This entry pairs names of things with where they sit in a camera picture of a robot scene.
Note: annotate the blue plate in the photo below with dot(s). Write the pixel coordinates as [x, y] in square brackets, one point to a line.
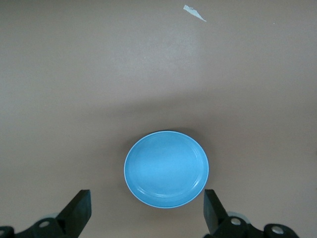
[166, 168]

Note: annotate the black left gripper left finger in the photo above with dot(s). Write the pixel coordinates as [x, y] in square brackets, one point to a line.
[76, 213]

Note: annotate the white paper scrap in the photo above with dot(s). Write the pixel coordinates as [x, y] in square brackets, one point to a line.
[194, 12]

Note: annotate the brown table cover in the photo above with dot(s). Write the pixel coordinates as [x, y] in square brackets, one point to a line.
[99, 74]

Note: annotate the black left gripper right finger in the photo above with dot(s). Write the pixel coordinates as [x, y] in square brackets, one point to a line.
[215, 215]

